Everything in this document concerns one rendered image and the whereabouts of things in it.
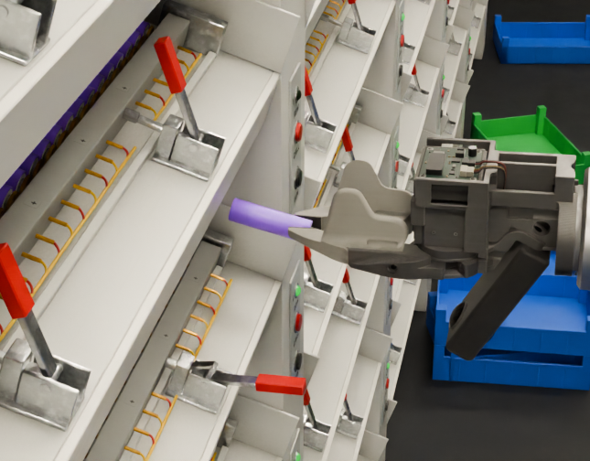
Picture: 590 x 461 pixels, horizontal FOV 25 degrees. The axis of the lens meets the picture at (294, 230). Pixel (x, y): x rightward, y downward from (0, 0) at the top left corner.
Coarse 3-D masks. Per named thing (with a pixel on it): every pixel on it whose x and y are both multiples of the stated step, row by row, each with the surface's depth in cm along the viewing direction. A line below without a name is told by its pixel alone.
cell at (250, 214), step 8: (240, 200) 102; (232, 208) 102; (240, 208) 102; (248, 208) 102; (256, 208) 102; (264, 208) 102; (232, 216) 102; (240, 216) 102; (248, 216) 102; (256, 216) 102; (264, 216) 102; (272, 216) 102; (280, 216) 102; (288, 216) 102; (296, 216) 102; (248, 224) 102; (256, 224) 102; (264, 224) 102; (272, 224) 102; (280, 224) 102; (288, 224) 102; (296, 224) 102; (304, 224) 102; (272, 232) 102; (280, 232) 102
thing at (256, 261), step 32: (224, 224) 111; (192, 256) 111; (224, 256) 111; (256, 256) 112; (288, 256) 112; (224, 288) 110; (256, 288) 111; (224, 320) 106; (256, 320) 107; (224, 352) 103; (160, 416) 95; (192, 416) 96; (224, 416) 97; (160, 448) 92; (192, 448) 93
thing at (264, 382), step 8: (216, 368) 96; (208, 376) 96; (216, 376) 97; (224, 376) 97; (232, 376) 97; (240, 376) 97; (248, 376) 97; (264, 376) 96; (272, 376) 96; (280, 376) 96; (288, 376) 96; (224, 384) 96; (232, 384) 96; (240, 384) 96; (248, 384) 96; (256, 384) 96; (264, 384) 95; (272, 384) 95; (280, 384) 95; (288, 384) 95; (296, 384) 95; (304, 384) 95; (280, 392) 96; (288, 392) 95; (296, 392) 95
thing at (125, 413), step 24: (192, 264) 107; (192, 288) 104; (168, 312) 101; (192, 312) 105; (216, 312) 105; (168, 336) 98; (144, 360) 95; (144, 384) 93; (120, 408) 91; (144, 408) 93; (120, 432) 89; (144, 432) 91; (96, 456) 86; (120, 456) 89; (144, 456) 89
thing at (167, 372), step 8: (216, 272) 110; (216, 280) 109; (200, 296) 107; (208, 296) 107; (200, 312) 105; (192, 320) 104; (192, 328) 103; (184, 336) 102; (184, 344) 101; (176, 352) 100; (168, 376) 98; (160, 384) 97; (160, 392) 96; (152, 400) 95; (152, 408) 94; (144, 416) 93; (136, 424) 92; (144, 424) 93; (136, 432) 92; (136, 440) 91; (128, 456) 90
